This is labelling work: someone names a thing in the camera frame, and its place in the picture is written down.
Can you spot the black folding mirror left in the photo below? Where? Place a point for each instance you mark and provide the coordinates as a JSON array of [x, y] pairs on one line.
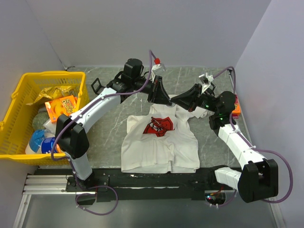
[[96, 86]]

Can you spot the green scrub sponge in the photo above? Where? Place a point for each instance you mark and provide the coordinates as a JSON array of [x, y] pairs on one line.
[[39, 120]]

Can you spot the blue white canister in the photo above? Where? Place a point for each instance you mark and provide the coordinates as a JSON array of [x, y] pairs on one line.
[[47, 145]]

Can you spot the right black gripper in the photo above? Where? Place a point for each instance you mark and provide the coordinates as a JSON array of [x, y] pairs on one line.
[[190, 99]]

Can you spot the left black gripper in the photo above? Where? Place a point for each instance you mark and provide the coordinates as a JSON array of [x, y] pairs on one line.
[[159, 96]]

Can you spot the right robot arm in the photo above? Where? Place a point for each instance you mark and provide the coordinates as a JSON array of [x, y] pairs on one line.
[[258, 178]]

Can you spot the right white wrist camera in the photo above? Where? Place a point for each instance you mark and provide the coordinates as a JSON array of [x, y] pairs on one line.
[[206, 80]]

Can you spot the orange Scrub Daddy box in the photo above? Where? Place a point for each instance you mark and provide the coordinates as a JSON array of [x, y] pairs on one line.
[[65, 105]]

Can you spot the aluminium rail frame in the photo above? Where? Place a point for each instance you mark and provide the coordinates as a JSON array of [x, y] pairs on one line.
[[39, 185]]

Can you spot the blue lid white container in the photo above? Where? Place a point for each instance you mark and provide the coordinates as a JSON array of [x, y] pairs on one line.
[[35, 142]]

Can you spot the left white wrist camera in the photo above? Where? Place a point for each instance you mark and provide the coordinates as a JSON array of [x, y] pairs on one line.
[[157, 69]]

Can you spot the pink orange sponge box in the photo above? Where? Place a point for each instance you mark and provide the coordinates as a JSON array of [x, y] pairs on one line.
[[237, 111]]

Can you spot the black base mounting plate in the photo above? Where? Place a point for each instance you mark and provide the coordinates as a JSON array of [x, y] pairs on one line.
[[111, 184]]

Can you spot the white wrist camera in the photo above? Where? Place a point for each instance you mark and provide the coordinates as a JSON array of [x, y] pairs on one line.
[[206, 80], [157, 69]]

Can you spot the white Coca-Cola t-shirt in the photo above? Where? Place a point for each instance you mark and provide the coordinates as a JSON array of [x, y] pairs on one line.
[[161, 141]]

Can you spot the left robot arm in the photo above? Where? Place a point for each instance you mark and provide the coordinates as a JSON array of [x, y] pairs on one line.
[[71, 131]]

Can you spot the gold snack bag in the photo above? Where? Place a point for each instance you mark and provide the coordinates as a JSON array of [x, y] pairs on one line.
[[53, 93]]

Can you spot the yellow plastic basket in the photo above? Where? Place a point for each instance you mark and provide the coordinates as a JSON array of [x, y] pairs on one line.
[[16, 128]]

